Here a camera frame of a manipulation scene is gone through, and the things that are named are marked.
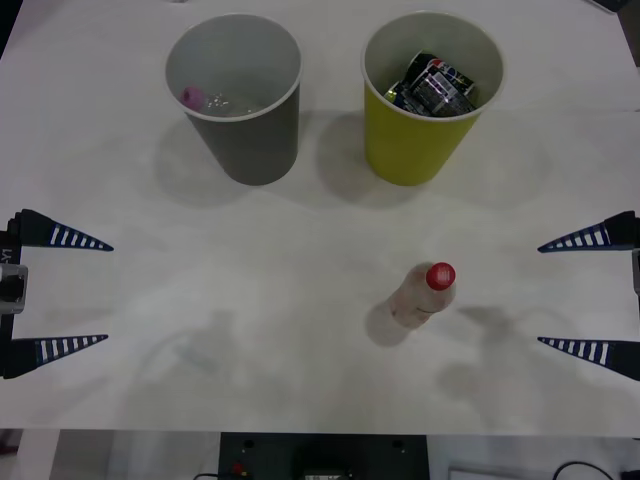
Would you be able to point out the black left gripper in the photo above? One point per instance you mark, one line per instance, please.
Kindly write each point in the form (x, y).
(11, 250)

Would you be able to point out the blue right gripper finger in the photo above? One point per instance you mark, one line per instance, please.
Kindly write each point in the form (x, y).
(620, 232)
(622, 356)

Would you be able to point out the clear bottle with red cap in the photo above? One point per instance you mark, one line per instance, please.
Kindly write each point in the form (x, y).
(425, 300)

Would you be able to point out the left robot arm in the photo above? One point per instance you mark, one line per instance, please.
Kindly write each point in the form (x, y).
(12, 287)

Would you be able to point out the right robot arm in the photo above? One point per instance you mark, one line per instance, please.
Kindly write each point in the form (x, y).
(636, 272)

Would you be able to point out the black and silver can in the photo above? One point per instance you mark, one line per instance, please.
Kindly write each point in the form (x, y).
(440, 97)

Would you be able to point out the black can with round emblem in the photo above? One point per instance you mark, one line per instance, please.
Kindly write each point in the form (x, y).
(440, 64)

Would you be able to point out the clear bottle with pink cap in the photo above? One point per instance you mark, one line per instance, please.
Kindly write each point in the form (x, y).
(193, 97)

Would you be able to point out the dark blue can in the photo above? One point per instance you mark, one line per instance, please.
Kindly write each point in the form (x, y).
(397, 95)

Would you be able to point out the grey plastic bin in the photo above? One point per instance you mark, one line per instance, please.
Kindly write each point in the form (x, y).
(260, 145)

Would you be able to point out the black robot torso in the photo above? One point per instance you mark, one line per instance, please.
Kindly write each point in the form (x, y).
(280, 457)

